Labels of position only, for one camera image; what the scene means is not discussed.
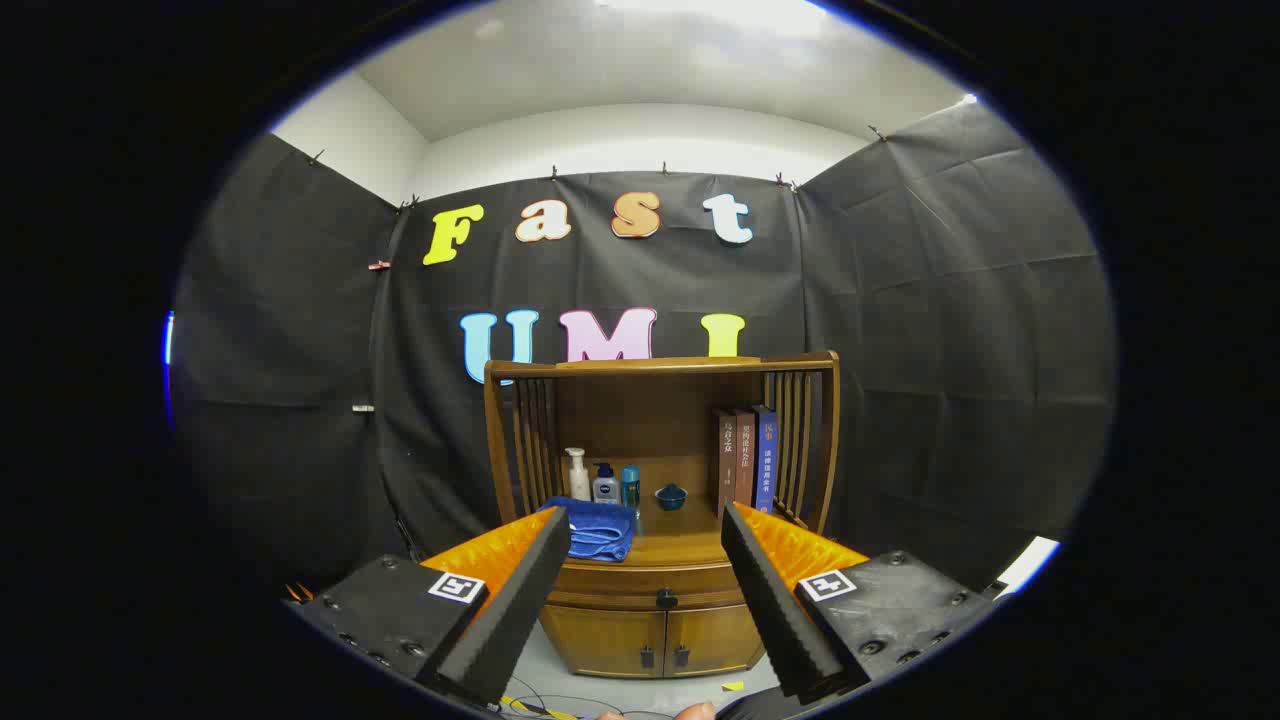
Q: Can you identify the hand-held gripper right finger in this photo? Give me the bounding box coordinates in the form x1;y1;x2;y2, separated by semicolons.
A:
720;502;1001;701

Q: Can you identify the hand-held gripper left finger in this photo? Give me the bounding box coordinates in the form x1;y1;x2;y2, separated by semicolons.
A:
285;505;573;709

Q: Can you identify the wooden drawer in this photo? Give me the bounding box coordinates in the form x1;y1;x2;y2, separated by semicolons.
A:
548;562;746;611

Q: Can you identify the wooden cabinet door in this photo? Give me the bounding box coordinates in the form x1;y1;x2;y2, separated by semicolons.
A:
540;605;668;679
665;603;766;676

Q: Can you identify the wooden countertop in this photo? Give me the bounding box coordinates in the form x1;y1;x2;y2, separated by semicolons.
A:
520;455;816;567

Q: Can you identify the wooden cabinet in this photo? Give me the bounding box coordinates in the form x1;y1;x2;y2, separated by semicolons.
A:
484;350;841;679

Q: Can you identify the blue folded towel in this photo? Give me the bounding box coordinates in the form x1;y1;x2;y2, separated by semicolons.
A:
540;497;638;563

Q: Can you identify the blue book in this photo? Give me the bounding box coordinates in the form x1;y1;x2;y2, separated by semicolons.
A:
753;405;779;515

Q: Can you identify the reddish brown book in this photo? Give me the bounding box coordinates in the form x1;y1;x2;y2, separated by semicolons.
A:
735;408;758;511

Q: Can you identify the dark brown book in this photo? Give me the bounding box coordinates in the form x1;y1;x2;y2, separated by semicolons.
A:
712;408;738;519

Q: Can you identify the black backdrop cloth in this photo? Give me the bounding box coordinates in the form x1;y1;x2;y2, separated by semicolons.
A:
170;100;1116;601

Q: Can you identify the thin black floor cable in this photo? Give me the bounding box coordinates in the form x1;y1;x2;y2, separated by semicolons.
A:
510;680;626;720

